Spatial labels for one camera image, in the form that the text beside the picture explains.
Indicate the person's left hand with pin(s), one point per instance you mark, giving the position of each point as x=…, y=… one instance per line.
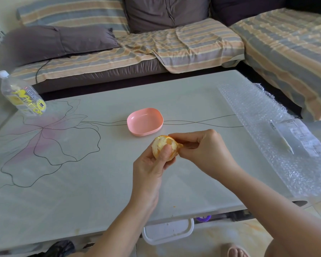
x=145, y=179

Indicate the person's right hand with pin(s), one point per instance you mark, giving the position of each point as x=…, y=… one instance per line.
x=211, y=155

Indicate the orange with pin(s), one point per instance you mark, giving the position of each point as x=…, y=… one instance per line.
x=160, y=143

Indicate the pink plastic dish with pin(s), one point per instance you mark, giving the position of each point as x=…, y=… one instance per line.
x=145, y=121

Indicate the person's left forearm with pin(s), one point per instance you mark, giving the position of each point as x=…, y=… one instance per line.
x=120, y=232

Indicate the person's right forearm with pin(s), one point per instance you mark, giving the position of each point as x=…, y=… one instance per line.
x=278, y=211

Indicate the person's right foot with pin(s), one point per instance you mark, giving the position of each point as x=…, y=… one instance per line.
x=235, y=252

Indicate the person's right leg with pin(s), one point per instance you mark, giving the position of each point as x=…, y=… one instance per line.
x=271, y=251

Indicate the white plastic container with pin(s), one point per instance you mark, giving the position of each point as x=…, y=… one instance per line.
x=167, y=230

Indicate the clear bubble wrap sheet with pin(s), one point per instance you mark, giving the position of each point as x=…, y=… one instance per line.
x=247, y=107

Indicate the black box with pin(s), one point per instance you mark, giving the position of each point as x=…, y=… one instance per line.
x=240, y=216

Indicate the thin white stick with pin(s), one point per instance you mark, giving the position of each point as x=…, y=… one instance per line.
x=285, y=143

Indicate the clear plastic bag paper label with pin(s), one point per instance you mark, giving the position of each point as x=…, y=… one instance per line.
x=305, y=137

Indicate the striped sofa sheet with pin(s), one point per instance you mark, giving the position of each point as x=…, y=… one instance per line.
x=286, y=49
x=198, y=46

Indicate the black plastic bag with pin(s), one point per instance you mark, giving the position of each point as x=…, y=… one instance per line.
x=58, y=248

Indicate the dark brown sofa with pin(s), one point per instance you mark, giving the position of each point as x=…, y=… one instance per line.
x=101, y=74

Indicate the clear bottle yellow label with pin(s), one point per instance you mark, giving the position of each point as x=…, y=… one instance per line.
x=23, y=95

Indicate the grey upright cushion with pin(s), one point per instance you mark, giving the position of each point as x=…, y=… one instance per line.
x=165, y=13

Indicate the dark purple cushion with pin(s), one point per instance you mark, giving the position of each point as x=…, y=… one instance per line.
x=246, y=9

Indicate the grey flat pillow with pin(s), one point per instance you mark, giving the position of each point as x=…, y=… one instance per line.
x=56, y=41

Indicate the black garment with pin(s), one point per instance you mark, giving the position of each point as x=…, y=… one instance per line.
x=310, y=3

